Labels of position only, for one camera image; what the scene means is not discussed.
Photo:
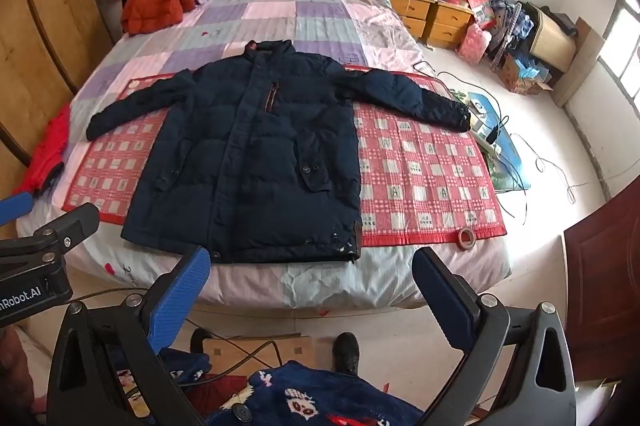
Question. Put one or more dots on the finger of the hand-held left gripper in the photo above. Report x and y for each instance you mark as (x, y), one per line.
(75, 221)
(21, 202)

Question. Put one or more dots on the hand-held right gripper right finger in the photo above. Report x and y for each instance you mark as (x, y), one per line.
(442, 296)

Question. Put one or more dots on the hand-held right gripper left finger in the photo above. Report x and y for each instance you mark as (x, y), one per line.
(184, 288)

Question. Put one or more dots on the navy padded jacket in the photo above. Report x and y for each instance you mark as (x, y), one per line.
(250, 156)

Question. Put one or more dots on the pile of blue patterned clothes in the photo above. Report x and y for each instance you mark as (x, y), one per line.
(510, 26)

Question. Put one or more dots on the person's left hand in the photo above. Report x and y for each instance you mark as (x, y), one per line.
(12, 371)

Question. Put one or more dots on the black shoe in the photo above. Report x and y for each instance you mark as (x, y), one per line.
(201, 340)
(346, 353)

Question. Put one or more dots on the red cloth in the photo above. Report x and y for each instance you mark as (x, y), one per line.
(47, 151)

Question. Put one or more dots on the red tape roll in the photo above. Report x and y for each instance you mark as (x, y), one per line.
(466, 238)

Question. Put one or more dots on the red checked mat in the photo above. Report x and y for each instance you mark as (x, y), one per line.
(425, 166)

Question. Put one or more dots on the blue floor mat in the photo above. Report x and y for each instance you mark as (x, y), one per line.
(510, 161)

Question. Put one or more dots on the dark wooden door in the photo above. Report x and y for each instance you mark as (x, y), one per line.
(605, 281)

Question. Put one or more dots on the blue printed pajama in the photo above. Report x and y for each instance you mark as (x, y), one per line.
(310, 398)

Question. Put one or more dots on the white power strip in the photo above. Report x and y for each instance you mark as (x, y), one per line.
(487, 134)

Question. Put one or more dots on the wooden wardrobe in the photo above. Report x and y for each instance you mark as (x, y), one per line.
(45, 31)

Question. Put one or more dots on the open cardboard box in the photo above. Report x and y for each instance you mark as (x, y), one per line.
(522, 76)

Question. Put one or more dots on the pink bag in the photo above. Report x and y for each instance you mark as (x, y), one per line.
(474, 44)

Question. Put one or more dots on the wooden nightstand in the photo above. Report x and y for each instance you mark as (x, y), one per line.
(412, 16)
(450, 24)

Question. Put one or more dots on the flat cardboard sheet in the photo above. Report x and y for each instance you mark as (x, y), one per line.
(585, 56)

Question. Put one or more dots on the bed with patchwork sheet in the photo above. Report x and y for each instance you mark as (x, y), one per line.
(280, 11)

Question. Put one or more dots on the window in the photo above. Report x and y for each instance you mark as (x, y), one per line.
(622, 46)

